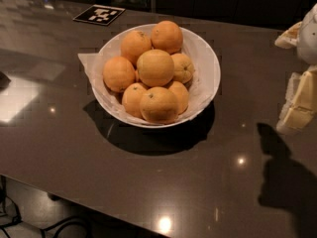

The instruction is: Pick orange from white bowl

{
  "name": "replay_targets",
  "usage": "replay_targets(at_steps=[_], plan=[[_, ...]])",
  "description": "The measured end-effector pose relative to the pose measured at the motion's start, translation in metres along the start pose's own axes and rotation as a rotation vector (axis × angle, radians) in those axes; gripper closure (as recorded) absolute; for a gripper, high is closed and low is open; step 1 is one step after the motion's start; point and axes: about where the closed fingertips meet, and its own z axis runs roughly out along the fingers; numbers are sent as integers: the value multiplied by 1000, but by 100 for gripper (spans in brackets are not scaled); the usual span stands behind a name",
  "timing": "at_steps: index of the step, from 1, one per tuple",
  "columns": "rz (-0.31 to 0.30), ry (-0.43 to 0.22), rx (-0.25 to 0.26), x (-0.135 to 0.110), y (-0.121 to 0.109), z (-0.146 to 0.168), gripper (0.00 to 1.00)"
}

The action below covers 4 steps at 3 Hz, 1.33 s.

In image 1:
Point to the white ceramic bowl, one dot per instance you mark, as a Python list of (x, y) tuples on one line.
[(208, 66)]

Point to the orange at back top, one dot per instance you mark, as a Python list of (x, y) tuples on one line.
[(167, 36)]

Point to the black white fiducial marker card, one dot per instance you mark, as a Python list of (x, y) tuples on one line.
[(99, 15)]

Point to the orange at front right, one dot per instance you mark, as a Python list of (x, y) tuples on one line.
[(181, 94)]

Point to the orange at far left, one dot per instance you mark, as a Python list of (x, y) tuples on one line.
[(118, 74)]

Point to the large central top orange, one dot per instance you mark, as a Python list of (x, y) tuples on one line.
[(155, 68)]

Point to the orange at front centre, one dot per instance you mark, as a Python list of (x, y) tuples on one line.
[(159, 105)]

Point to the orange at right middle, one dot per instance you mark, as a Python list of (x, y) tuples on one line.
[(183, 68)]

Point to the orange at front left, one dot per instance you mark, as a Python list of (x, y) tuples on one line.
[(132, 97)]

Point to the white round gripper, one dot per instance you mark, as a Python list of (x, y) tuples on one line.
[(308, 39)]

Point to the orange at back left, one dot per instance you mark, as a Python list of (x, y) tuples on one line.
[(134, 44)]

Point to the small hidden middle orange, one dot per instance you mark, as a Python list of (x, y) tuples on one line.
[(137, 78)]

